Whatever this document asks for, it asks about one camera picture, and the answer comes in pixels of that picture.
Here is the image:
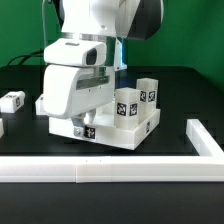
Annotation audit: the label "white U-shaped obstacle fence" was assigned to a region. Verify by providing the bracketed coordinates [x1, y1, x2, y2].
[0, 119, 224, 183]

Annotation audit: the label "white square tabletop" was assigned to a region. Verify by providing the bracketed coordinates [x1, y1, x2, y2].
[49, 101, 160, 150]

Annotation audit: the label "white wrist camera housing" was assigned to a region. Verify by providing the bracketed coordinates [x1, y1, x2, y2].
[44, 38, 107, 67]

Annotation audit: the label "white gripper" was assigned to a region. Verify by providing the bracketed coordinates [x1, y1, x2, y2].
[43, 65, 115, 137]

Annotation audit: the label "black cables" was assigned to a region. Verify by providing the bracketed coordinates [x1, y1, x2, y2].
[7, 49, 46, 66]

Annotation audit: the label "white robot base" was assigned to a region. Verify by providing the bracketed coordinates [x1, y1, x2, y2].
[114, 39, 127, 71]

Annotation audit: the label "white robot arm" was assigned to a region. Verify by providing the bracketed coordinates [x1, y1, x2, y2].
[43, 0, 164, 137]

